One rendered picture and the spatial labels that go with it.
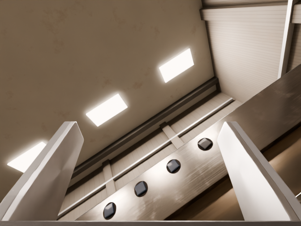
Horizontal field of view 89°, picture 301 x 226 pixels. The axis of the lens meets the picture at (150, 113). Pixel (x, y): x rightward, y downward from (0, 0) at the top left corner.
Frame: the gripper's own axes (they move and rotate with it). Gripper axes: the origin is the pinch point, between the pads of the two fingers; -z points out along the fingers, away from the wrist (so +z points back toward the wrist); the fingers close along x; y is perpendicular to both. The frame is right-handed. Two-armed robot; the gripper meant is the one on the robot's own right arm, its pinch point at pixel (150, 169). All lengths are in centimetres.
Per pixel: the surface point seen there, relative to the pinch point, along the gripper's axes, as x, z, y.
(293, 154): -49, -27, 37
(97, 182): 200, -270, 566
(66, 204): 313, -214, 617
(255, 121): -45, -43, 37
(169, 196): -7, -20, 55
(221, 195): -25, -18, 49
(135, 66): 47, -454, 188
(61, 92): 251, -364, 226
